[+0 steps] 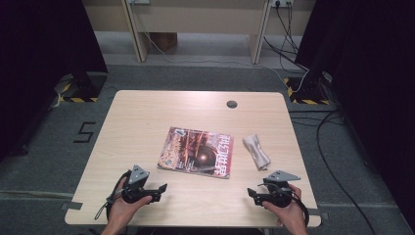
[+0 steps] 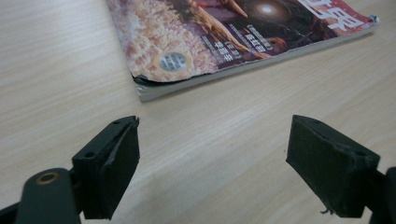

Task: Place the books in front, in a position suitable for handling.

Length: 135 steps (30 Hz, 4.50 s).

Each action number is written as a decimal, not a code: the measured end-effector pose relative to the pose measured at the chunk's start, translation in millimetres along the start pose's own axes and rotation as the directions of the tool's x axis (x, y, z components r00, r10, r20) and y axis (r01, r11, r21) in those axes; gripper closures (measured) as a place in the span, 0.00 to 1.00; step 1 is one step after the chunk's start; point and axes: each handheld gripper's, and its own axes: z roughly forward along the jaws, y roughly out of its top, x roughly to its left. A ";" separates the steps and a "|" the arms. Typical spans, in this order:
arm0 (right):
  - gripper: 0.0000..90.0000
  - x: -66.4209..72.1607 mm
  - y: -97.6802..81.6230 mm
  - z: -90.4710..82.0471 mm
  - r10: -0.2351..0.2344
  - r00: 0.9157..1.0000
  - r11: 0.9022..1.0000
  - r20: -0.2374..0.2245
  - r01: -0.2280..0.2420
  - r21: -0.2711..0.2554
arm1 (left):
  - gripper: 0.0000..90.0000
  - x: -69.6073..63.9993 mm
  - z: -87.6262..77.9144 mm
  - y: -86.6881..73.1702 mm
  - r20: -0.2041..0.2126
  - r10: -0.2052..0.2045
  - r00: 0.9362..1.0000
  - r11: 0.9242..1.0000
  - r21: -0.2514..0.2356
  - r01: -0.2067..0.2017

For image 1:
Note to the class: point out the black curtain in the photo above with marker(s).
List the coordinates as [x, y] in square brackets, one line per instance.
[39, 65]
[375, 81]

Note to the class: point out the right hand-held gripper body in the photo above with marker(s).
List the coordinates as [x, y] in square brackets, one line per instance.
[279, 196]

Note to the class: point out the round grey table grommet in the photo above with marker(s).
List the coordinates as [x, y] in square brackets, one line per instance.
[232, 104]

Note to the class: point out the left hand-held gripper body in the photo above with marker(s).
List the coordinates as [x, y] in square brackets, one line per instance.
[137, 192]

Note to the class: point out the person's right hand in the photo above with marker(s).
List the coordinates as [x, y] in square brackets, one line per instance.
[292, 215]

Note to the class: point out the person's left hand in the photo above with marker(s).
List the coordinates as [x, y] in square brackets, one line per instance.
[120, 212]

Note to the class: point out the glossy magazine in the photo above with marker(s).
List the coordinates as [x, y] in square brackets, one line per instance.
[195, 151]

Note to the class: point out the white wall socket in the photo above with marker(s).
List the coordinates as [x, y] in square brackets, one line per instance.
[282, 2]

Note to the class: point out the grey tape strip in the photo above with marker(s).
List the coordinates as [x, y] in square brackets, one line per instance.
[72, 205]
[321, 215]

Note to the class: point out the stand base with hazard tape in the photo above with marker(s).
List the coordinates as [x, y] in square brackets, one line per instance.
[84, 88]
[308, 91]

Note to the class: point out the white cloth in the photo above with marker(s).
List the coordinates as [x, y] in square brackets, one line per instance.
[257, 151]

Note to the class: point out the brown cardboard box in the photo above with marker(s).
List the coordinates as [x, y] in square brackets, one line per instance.
[164, 40]

